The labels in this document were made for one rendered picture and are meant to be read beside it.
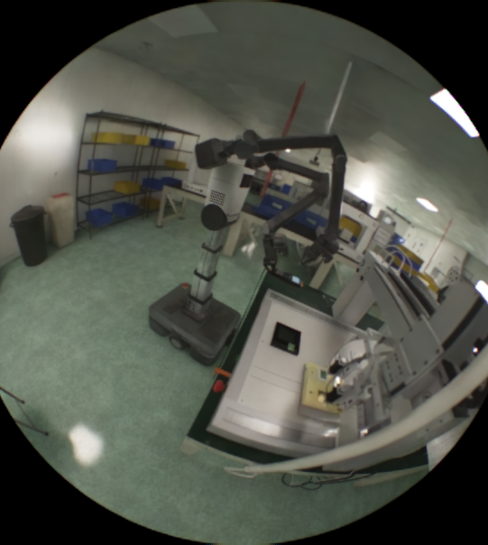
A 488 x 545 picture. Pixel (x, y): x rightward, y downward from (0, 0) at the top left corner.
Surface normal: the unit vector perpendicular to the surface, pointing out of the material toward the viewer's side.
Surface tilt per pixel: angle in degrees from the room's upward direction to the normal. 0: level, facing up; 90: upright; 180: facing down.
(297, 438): 0
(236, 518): 0
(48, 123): 90
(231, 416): 0
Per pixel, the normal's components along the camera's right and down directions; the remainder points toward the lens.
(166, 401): 0.30, -0.81
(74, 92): 0.91, 0.41
